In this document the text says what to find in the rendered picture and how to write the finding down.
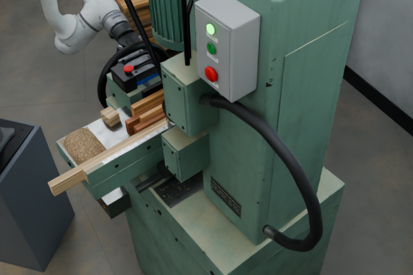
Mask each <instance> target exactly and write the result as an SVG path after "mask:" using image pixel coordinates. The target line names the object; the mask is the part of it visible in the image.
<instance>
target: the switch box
mask: <svg viewBox="0 0 413 275"><path fill-rule="evenodd" d="M194 5H195V28H196V40H197V62H198V75H199V77H201V78H202V79H203V80H204V81H205V82H207V83H208V84H209V85H211V86H212V87H213V88H214V89H215V90H216V91H218V92H219V93H220V94H222V95H223V96H224V97H225V98H226V99H228V100H229V101H230V102H231V103H233V102H235V101H236V100H238V99H240V98H242V97H244V96H245V95H247V94H248V93H251V92H252V91H254V90H255V89H256V84H257V73H258V52H259V32H260V21H261V16H260V15H259V14H258V13H256V12H255V11H253V10H252V9H250V8H249V7H247V6H246V5H244V4H242V3H241V2H239V1H237V0H199V1H197V2H195V4H194ZM208 23H212V24H213V25H214V27H215V30H216V33H215V34H212V35H213V36H214V37H215V38H217V39H218V43H216V42H215V41H214V40H212V39H211V38H209V37H208V36H207V32H208V31H207V24H208ZM208 42H212V43H214V45H215V47H216V50H217V53H216V54H215V55H213V56H214V57H215V58H217V59H218V63H217V62H215V61H214V60H213V59H211V58H210V57H209V56H208V55H207V52H208V50H207V43H208ZM207 66H210V67H211V68H213V69H214V70H215V72H216V75H217V80H216V82H215V83H216V84H218V88H219V89H218V88H216V87H215V86H214V85H213V84H212V83H211V82H209V81H208V79H207V78H206V76H205V68H206V67H207Z"/></svg>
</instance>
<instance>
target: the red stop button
mask: <svg viewBox="0 0 413 275"><path fill-rule="evenodd" d="M205 76H206V78H207V79H208V80H209V81H210V82H212V83H214V82H216V80H217V75H216V72H215V70H214V69H213V68H211V67H210V66H207V67H206V68H205Z"/></svg>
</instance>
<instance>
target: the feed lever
mask: <svg viewBox="0 0 413 275"><path fill-rule="evenodd" d="M124 1H125V3H126V5H127V7H128V10H129V12H130V14H131V16H132V19H133V21H134V22H135V25H136V27H137V29H138V31H139V33H140V36H141V38H142V40H143V42H144V44H145V46H146V48H147V50H148V53H149V55H150V57H151V59H152V62H153V63H154V66H155V68H156V70H157V72H158V74H159V76H160V79H161V81H162V72H161V67H160V62H159V59H158V57H157V55H156V54H155V51H154V49H153V47H152V45H151V42H150V40H149V38H148V35H147V34H146V32H145V30H144V27H143V25H142V23H141V21H140V18H139V16H138V14H137V13H136V10H135V8H134V6H133V3H132V1H131V0H124ZM162 109H163V112H164V114H165V115H166V117H167V119H169V121H171V122H172V123H174V122H173V121H172V120H171V119H170V118H169V117H168V116H167V113H166V107H165V100H164V101H163V103H162Z"/></svg>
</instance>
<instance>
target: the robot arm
mask: <svg viewBox="0 0 413 275"><path fill-rule="evenodd" d="M41 5H42V9H43V12H44V15H45V18H46V20H47V21H48V23H49V24H50V25H51V26H52V27H53V28H54V29H55V34H56V36H55V42H54V44H55V47H56V49H57V50H58V51H59V52H61V53H62V54H65V55H72V54H74V53H76V52H78V51H80V50H81V49H83V48H84V47H85V46H86V45H87V44H88V43H89V42H90V41H91V40H92V39H93V38H94V37H95V36H96V34H97V33H98V32H99V31H100V30H101V29H103V28H104V29H105V30H106V31H107V32H108V33H109V35H110V36H113V37H114V38H115V40H116V41H117V42H118V44H119V46H117V48H116V52H118V51H119V50H121V49H122V48H124V47H126V46H128V45H130V44H133V43H135V42H138V39H139V40H140V41H143V40H142V38H141V36H139V35H138V34H137V33H135V32H134V30H133V29H132V28H131V26H130V25H129V21H128V20H127V19H126V17H125V16H124V15H123V13H122V12H121V11H120V9H119V6H118V4H117V3H116V2H115V0H84V7H83V9H82V10H81V11H80V12H79V13H78V14H77V15H71V14H66V15H62V14H61V13H60V12H59V10H58V3H57V0H41ZM15 133H16V132H15V129H14V128H3V127H0V153H1V151H2V149H3V148H4V147H5V145H6V144H7V143H8V141H9V139H10V138H11V137H12V136H14V135H15Z"/></svg>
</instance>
